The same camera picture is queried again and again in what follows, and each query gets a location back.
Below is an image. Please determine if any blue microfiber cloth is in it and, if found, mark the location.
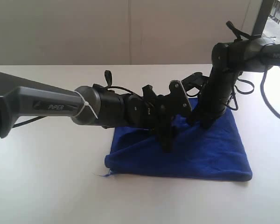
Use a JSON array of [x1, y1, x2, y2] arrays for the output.
[[104, 109, 252, 182]]

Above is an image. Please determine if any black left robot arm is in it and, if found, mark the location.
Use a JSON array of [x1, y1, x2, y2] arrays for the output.
[[0, 70, 173, 152]]

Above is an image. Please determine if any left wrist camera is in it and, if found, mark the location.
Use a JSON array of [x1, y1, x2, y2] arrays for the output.
[[163, 80, 192, 117]]

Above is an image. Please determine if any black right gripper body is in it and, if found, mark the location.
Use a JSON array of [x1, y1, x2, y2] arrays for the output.
[[195, 67, 238, 118]]

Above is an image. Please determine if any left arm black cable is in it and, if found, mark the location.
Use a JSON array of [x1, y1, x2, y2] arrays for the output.
[[13, 70, 145, 128]]

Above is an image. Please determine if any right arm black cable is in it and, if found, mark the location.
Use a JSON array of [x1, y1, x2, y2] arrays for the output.
[[225, 21, 280, 123]]

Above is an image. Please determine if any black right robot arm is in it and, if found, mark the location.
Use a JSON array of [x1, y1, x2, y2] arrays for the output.
[[187, 37, 280, 128]]

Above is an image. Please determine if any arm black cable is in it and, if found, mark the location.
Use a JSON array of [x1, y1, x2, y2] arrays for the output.
[[225, 21, 280, 123], [13, 70, 145, 128]]

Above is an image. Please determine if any black window frame post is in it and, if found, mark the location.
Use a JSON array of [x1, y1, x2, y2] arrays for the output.
[[252, 0, 274, 36]]

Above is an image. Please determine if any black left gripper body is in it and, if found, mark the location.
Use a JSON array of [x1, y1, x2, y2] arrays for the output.
[[142, 85, 176, 140]]

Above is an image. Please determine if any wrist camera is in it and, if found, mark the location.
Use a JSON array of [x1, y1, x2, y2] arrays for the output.
[[163, 80, 192, 117], [181, 72, 209, 98]]

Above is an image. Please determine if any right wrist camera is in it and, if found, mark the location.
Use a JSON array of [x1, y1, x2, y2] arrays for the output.
[[181, 72, 209, 98]]

